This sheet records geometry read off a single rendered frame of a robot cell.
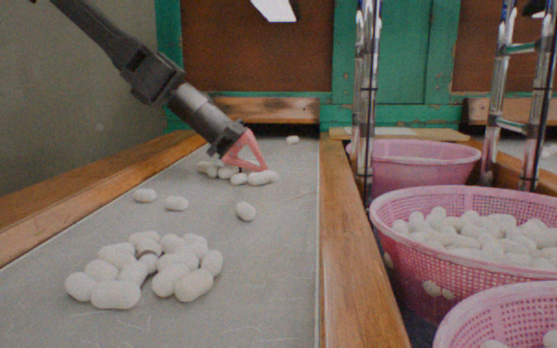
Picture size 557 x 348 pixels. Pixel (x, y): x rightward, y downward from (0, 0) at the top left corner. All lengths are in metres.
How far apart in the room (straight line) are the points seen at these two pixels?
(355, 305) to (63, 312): 0.22
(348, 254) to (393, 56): 0.90
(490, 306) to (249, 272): 0.20
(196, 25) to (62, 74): 1.30
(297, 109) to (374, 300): 0.88
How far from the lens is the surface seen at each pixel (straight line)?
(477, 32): 1.28
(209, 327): 0.33
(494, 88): 0.85
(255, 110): 1.17
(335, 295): 0.32
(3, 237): 0.51
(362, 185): 0.66
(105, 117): 2.35
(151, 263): 0.41
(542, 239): 0.57
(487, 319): 0.34
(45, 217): 0.56
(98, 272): 0.39
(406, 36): 1.23
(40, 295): 0.42
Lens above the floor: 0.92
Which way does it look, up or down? 14 degrees down
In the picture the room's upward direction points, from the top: straight up
